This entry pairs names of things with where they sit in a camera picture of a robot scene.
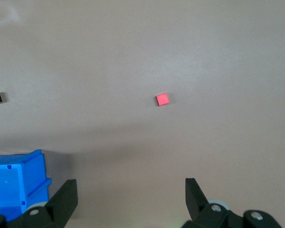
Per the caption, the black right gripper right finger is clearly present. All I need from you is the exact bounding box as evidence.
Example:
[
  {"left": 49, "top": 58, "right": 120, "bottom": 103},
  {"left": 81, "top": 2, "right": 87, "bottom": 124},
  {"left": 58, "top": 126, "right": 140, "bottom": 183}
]
[{"left": 180, "top": 178, "right": 283, "bottom": 228}]

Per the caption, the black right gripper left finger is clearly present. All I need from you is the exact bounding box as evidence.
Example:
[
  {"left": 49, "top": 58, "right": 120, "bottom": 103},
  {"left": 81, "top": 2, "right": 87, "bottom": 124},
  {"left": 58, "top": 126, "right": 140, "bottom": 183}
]
[{"left": 0, "top": 179, "right": 78, "bottom": 228}]

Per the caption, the red cube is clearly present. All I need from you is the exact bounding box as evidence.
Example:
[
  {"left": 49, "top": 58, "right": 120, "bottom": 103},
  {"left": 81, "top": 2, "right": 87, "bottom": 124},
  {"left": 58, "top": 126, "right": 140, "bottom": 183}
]
[{"left": 155, "top": 93, "right": 170, "bottom": 106}]

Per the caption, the blue plastic bin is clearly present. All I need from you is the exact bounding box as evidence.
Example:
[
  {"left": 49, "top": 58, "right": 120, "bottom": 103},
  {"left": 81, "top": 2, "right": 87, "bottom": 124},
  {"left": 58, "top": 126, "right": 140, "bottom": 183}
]
[{"left": 0, "top": 149, "right": 52, "bottom": 223}]

